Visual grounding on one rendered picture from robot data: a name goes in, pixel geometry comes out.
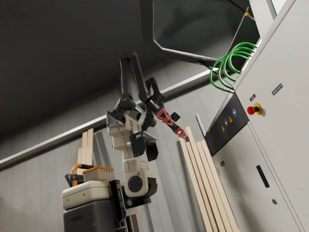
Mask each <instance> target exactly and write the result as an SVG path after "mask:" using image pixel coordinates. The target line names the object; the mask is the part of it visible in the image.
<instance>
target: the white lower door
mask: <svg viewBox="0 0 309 232"><path fill-rule="evenodd" d="M213 159H214V161H215V164H216V166H217V171H218V173H219V176H221V179H222V182H223V184H224V187H225V190H226V192H227V195H228V197H229V200H230V202H231V205H232V207H233V210H234V213H235V215H236V218H237V220H238V223H239V225H240V228H241V231H242V232H301V231H300V229H299V227H298V225H297V223H296V221H295V219H294V217H293V215H292V213H291V211H290V209H289V207H288V205H287V203H286V201H285V199H284V197H283V195H282V193H281V190H280V188H279V186H278V184H277V182H276V180H275V178H274V176H273V174H272V172H271V170H270V168H269V166H268V164H267V162H266V160H265V158H264V156H263V154H262V152H261V150H260V148H259V146H258V144H257V142H256V140H255V138H254V136H253V134H252V132H251V130H250V128H249V126H248V124H246V125H245V126H244V127H243V128H242V129H241V130H240V131H239V132H238V133H237V134H236V135H235V136H234V137H233V138H232V139H231V140H230V141H229V142H228V143H227V144H226V145H225V146H224V147H223V148H222V149H220V150H219V151H218V152H217V153H216V154H215V155H214V156H213Z"/></svg>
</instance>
